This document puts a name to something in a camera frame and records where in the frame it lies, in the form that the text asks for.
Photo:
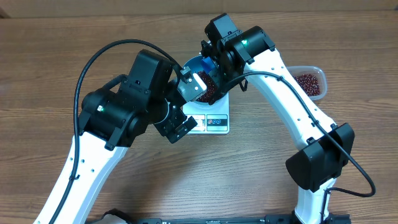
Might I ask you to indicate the white digital kitchen scale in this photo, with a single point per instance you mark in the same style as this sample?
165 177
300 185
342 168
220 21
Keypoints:
211 119

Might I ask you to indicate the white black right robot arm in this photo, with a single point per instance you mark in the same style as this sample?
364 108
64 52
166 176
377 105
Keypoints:
324 148

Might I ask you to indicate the teal metal bowl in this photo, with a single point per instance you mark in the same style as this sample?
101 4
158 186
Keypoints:
195 66

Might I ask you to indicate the red beans in bowl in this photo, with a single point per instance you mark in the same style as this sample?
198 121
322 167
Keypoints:
211 87

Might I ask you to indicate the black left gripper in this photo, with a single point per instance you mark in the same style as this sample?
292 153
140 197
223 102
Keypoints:
169 129

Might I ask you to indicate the clear plastic bean container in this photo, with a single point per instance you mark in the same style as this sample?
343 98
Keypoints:
300 70

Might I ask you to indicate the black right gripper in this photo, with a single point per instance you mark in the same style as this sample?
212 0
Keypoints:
221 79

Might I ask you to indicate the blue plastic measuring scoop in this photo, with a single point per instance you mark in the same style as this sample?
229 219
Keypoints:
207 64

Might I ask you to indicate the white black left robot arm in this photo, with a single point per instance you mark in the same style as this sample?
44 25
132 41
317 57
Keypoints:
110 119

